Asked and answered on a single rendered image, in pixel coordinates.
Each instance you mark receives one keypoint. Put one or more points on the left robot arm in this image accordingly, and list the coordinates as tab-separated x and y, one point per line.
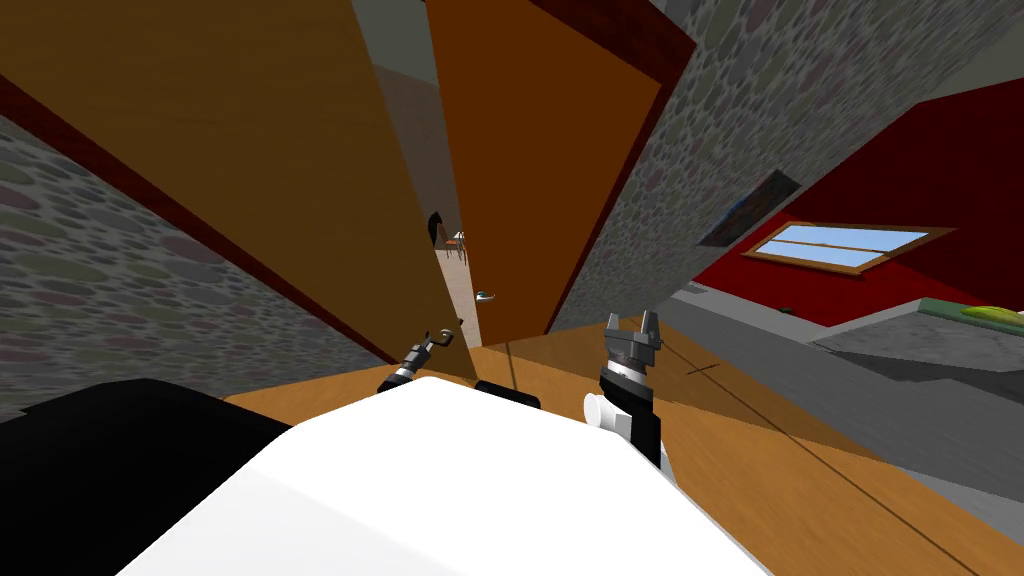
120	472

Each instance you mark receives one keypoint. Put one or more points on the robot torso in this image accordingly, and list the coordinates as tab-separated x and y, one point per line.
448	496

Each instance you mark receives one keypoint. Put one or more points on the wooden chair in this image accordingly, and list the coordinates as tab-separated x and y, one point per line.
456	242

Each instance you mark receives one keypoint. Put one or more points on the dark wall picture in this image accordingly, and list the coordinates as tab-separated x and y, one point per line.
750	210

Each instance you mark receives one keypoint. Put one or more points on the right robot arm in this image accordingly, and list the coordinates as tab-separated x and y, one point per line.
636	416

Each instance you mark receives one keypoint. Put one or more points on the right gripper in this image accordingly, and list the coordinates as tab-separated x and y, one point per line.
634	349

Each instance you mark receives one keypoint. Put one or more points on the wooden framed window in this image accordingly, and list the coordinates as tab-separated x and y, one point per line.
840	246

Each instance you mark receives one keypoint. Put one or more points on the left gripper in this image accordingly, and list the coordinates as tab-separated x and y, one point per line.
420	352

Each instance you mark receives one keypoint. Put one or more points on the orange door leaf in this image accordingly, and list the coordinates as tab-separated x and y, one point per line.
544	176

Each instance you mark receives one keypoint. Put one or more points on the grey and green bed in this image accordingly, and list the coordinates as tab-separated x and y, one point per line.
944	336

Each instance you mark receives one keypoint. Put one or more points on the brown door leaf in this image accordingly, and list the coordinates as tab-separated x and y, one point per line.
240	160

